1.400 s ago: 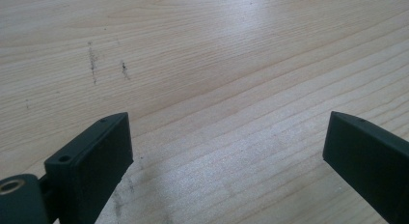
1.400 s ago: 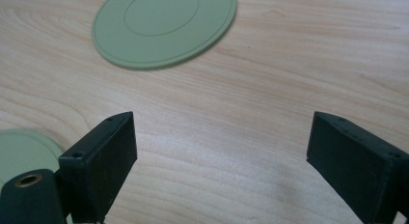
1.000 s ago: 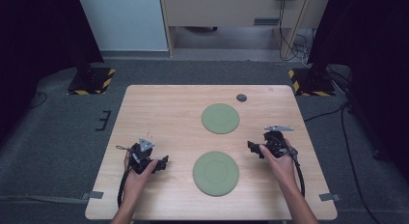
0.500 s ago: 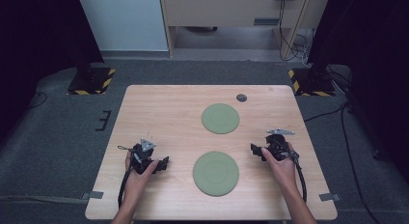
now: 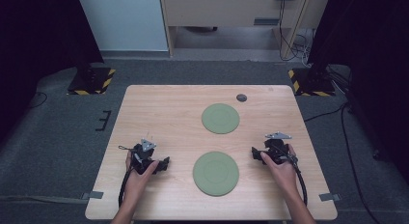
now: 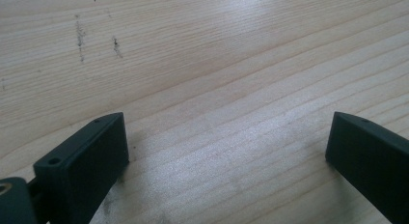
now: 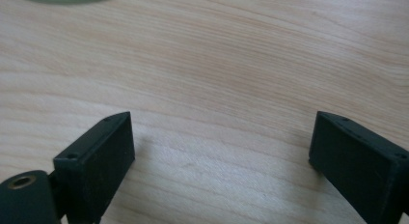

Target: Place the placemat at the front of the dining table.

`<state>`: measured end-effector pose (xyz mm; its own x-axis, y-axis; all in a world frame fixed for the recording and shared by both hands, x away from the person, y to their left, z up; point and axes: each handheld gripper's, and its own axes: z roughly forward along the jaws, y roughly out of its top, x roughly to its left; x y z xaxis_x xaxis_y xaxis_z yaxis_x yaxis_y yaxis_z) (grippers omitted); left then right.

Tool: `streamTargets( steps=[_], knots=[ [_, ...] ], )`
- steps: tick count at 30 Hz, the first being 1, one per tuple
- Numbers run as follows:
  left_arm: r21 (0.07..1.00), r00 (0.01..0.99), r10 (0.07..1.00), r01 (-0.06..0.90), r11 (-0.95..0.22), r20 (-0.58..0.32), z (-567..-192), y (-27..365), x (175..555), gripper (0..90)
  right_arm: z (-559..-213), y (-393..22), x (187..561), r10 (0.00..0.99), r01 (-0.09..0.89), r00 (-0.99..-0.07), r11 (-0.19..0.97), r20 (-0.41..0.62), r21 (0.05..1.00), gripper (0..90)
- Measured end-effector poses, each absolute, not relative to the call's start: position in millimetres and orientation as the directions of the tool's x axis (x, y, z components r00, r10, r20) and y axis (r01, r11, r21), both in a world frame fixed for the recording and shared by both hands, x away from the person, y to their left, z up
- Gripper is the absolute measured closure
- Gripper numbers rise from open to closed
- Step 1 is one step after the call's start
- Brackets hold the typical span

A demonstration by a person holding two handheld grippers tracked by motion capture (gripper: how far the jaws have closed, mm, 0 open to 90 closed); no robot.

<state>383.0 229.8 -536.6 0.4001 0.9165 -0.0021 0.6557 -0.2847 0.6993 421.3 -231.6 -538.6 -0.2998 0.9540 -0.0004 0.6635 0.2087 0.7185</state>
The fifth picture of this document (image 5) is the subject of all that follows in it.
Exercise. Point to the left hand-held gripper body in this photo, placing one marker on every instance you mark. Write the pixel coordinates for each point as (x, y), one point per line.
(143, 156)

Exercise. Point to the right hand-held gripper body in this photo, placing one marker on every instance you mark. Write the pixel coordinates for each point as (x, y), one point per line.
(277, 148)

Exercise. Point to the green round plate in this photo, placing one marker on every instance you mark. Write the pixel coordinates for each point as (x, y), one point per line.
(215, 173)
(220, 118)

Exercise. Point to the person's left hand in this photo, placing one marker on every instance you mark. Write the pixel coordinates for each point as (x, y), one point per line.
(136, 183)

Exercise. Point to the person's right hand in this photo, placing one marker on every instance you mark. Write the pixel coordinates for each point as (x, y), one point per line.
(283, 175)

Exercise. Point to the grey tape piece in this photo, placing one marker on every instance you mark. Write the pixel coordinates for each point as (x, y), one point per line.
(329, 197)
(94, 195)

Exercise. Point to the black yellow striped stand base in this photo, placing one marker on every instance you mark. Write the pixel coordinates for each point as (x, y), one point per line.
(313, 85)
(91, 82)

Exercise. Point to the grey label on desk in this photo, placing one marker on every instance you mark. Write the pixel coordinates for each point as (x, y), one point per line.
(266, 21)

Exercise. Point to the black curtain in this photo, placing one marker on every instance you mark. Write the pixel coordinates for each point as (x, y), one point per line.
(369, 56)
(32, 40)

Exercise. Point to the white panel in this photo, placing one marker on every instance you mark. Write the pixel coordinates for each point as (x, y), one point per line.
(122, 21)

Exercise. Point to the light wooden desk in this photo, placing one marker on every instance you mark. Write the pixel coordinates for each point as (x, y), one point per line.
(225, 8)

